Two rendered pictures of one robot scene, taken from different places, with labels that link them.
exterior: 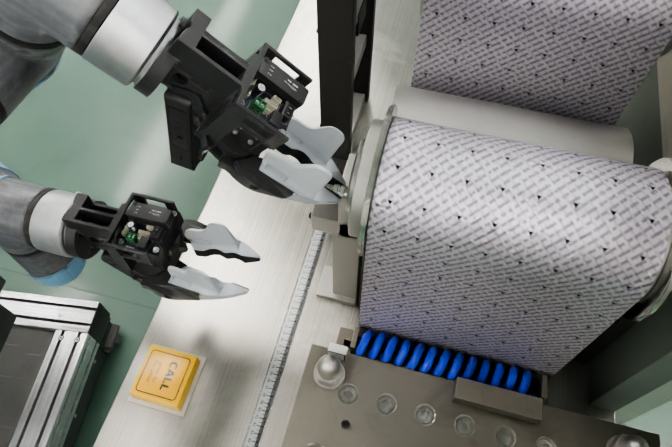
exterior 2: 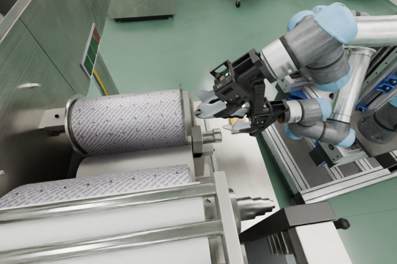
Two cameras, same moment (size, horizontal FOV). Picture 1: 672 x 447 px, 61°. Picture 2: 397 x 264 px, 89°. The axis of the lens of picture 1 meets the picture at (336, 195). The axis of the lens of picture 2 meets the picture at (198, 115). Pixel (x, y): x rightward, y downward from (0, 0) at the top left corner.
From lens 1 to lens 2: 0.61 m
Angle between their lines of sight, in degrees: 67
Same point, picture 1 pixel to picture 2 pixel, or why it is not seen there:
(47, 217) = (292, 102)
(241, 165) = not seen: hidden behind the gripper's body
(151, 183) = not seen: outside the picture
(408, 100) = (185, 162)
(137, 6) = (274, 45)
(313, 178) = (202, 93)
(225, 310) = (235, 149)
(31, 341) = (313, 181)
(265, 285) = (227, 162)
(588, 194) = (104, 101)
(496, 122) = (142, 164)
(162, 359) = not seen: hidden behind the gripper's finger
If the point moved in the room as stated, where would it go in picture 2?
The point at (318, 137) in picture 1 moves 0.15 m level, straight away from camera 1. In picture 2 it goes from (208, 106) to (242, 159)
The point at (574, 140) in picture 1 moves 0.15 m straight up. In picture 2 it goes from (104, 167) to (69, 133)
